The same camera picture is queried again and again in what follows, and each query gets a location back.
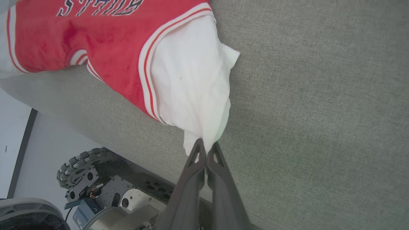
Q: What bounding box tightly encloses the grey fabric sofa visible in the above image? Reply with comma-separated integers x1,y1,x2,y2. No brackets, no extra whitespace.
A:
0,0,409,230

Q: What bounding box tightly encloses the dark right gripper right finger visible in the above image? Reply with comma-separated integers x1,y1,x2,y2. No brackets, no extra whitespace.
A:
206,141,253,230

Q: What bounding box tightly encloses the black omni wheel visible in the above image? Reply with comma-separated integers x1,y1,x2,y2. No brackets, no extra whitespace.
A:
57,147,119,191

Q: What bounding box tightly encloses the grey round base cover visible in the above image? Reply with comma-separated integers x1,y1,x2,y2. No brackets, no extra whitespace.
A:
0,197,71,230

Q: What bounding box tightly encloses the red and white sports jersey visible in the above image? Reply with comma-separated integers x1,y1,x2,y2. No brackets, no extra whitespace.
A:
0,0,241,157

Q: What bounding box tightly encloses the dark baseboard strip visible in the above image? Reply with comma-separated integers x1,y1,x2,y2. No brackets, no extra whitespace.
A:
6,108,38,199

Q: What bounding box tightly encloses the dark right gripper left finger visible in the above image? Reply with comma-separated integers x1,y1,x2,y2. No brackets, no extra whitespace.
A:
156,138,207,230

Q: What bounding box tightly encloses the small grey electronics box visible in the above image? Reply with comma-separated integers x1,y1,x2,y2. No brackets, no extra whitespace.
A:
72,198,104,228

